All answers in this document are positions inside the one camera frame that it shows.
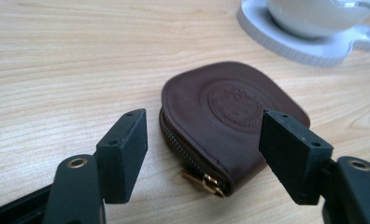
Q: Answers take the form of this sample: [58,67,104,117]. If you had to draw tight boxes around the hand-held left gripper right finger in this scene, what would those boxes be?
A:
[258,108,334,206]

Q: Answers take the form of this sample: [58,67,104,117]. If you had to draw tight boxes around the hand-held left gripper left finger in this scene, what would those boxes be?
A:
[93,107,149,205]

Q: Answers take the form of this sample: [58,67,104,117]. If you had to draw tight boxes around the brown leather zip pouch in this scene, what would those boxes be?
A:
[158,61,311,199]

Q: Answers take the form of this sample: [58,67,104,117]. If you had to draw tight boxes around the white stand with pole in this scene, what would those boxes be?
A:
[235,0,370,68]

